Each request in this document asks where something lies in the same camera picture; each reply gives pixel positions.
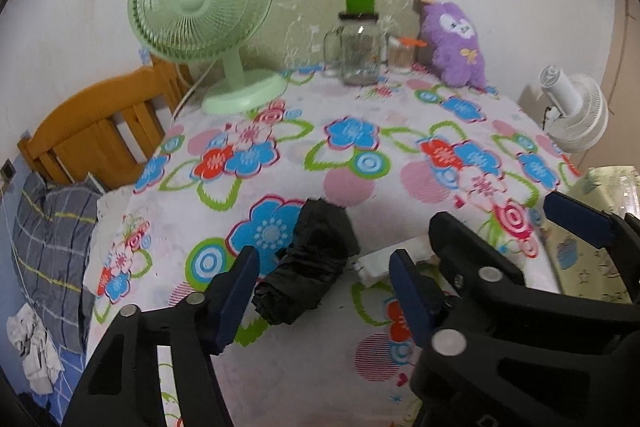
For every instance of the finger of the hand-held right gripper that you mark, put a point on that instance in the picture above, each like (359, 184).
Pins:
(475, 252)
(580, 219)

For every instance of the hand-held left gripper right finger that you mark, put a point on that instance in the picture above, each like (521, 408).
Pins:
(407, 297)

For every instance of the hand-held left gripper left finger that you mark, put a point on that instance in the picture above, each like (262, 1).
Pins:
(235, 302)

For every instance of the yellow cartoon fabric storage box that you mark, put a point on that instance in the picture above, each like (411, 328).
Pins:
(600, 187)

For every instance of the black bag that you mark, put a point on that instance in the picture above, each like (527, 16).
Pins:
(310, 262)

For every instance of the white desk fan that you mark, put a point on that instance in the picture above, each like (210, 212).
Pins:
(580, 107)

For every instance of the floral tablecloth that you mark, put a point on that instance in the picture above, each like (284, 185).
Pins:
(350, 167)

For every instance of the beige door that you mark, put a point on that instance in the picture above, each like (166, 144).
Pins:
(625, 57)

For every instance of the blue bed sheet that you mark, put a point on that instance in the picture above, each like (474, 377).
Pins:
(67, 377)

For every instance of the grey plaid pillow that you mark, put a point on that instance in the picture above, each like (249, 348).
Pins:
(50, 237)

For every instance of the crumpled white cloth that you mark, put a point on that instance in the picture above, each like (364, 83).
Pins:
(32, 347)

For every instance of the small cotton swab jar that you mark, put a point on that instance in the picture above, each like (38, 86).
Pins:
(400, 57)

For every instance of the purple bunny plush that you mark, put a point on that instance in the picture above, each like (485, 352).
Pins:
(455, 42)

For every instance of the wooden bed headboard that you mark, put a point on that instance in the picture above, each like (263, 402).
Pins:
(95, 127)

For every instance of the glass jar with green lid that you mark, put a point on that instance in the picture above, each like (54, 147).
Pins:
(357, 52)

